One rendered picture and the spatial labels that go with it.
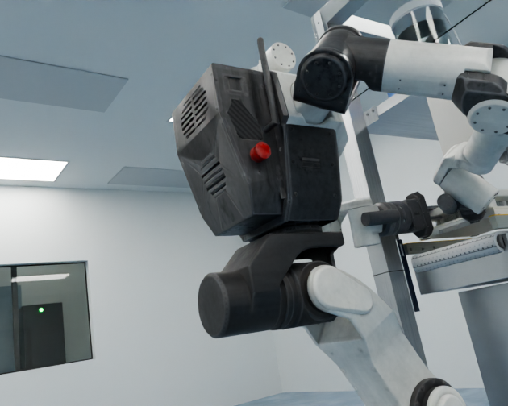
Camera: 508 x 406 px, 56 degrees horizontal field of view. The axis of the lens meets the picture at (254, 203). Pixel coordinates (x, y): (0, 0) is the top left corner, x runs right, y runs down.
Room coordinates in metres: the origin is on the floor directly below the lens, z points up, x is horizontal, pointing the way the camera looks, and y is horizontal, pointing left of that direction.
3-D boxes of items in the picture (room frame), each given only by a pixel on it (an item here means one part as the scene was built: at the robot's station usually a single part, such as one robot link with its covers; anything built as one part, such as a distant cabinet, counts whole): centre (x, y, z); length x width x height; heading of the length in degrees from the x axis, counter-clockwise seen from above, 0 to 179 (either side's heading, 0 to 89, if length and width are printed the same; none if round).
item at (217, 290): (0.93, -0.01, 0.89); 0.28 x 0.13 x 0.18; 124
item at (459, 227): (1.33, -0.61, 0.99); 0.24 x 0.24 x 0.02; 32
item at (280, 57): (0.98, -0.09, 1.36); 0.10 x 0.07 x 0.09; 34
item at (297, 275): (0.96, -0.06, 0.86); 0.14 x 0.13 x 0.12; 34
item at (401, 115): (1.41, -0.70, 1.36); 0.62 x 0.38 x 0.04; 123
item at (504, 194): (1.33, -0.61, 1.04); 0.25 x 0.24 x 0.02; 32
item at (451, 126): (1.19, -0.61, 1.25); 0.22 x 0.11 x 0.20; 123
